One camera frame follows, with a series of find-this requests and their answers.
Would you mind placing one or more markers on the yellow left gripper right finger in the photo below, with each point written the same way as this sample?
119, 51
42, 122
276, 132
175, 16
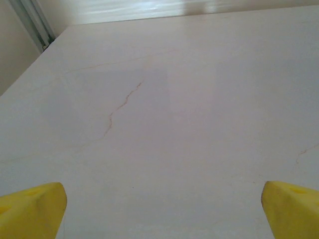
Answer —
291, 214

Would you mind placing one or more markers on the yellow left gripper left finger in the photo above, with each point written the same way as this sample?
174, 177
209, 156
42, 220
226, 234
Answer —
30, 211

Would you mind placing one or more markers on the aluminium frame post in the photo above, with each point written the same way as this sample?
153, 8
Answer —
37, 25

